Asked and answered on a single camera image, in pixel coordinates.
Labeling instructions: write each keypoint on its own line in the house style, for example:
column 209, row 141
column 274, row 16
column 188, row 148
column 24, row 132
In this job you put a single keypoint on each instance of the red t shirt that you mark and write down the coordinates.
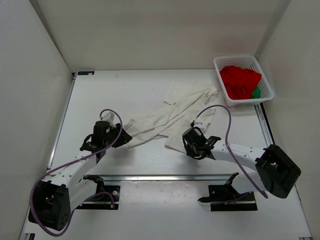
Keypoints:
column 239, row 83

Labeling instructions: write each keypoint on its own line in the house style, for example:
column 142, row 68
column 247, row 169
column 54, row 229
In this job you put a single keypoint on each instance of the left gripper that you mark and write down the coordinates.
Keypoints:
column 124, row 138

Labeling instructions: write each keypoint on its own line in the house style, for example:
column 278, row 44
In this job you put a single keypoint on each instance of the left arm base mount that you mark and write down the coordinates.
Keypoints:
column 93, row 192

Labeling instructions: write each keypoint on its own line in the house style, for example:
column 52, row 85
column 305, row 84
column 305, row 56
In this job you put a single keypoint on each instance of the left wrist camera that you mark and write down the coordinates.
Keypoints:
column 108, row 117

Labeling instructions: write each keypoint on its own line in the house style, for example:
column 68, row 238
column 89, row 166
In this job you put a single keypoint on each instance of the white t shirt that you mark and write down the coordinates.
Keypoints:
column 182, row 103

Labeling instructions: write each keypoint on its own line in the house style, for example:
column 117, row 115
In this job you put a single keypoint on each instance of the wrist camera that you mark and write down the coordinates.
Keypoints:
column 197, row 124
column 108, row 117

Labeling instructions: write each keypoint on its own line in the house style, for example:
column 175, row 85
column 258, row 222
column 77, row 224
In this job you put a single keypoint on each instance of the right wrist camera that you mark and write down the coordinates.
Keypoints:
column 197, row 124

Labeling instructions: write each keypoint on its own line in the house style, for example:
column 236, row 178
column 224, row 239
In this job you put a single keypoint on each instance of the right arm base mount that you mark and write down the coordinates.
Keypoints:
column 224, row 198

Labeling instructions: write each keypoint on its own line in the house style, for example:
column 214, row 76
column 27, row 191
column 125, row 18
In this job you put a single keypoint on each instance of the aluminium frame rail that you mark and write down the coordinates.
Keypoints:
column 264, row 124

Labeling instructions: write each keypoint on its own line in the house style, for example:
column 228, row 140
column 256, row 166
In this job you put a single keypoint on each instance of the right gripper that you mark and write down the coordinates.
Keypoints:
column 191, row 153

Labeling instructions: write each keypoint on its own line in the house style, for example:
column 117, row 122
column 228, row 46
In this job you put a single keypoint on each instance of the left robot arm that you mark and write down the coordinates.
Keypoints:
column 54, row 199

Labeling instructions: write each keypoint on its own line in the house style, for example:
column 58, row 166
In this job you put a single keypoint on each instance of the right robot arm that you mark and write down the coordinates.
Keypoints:
column 273, row 170

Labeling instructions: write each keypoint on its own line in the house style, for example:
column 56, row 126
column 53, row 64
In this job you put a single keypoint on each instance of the green t shirt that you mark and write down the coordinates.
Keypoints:
column 256, row 93

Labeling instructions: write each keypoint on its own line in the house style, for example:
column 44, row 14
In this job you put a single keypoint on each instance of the white plastic basket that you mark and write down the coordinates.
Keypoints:
column 244, row 62

